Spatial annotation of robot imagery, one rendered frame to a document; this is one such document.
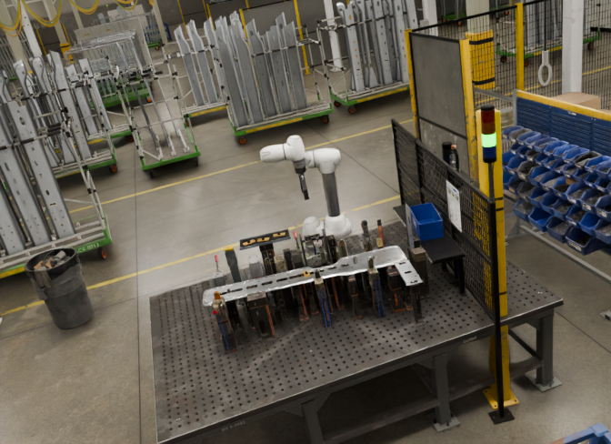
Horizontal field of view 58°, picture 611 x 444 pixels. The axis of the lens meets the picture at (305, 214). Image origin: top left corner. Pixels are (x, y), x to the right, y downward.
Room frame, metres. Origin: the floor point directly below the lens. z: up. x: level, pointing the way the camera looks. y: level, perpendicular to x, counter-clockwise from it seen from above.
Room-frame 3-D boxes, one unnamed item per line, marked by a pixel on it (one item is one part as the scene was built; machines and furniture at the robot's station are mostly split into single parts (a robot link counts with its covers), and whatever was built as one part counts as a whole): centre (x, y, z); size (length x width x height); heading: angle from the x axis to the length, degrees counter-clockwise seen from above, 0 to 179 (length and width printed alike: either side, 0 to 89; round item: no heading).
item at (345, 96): (11.16, -2.00, 0.88); 1.91 x 1.01 x 1.76; 104
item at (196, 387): (3.33, -0.06, 0.68); 2.56 x 1.61 x 0.04; 102
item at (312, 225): (4.00, -0.04, 0.92); 0.18 x 0.16 x 0.22; 84
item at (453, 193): (3.18, -0.95, 1.30); 0.23 x 0.02 x 0.31; 3
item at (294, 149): (3.48, -0.01, 1.80); 0.13 x 0.11 x 0.16; 85
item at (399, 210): (3.47, -0.82, 1.02); 0.90 x 0.22 x 0.03; 3
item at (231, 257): (3.53, 0.58, 0.92); 0.08 x 0.08 x 0.44; 3
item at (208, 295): (3.21, 0.09, 1.00); 1.38 x 0.22 x 0.02; 93
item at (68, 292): (4.95, 2.52, 0.36); 0.54 x 0.50 x 0.73; 12
